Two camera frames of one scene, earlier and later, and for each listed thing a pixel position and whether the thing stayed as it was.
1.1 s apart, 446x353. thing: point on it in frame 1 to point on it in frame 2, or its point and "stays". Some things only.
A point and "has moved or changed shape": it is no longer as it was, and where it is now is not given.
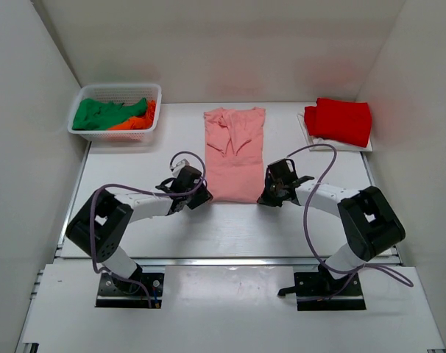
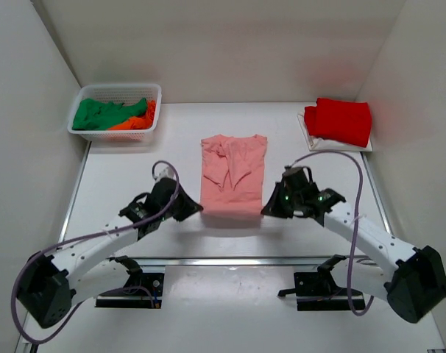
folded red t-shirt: [347, 121] stays
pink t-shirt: [235, 159] has moved or changed shape
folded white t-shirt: [320, 144] stays
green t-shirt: [91, 114] stays
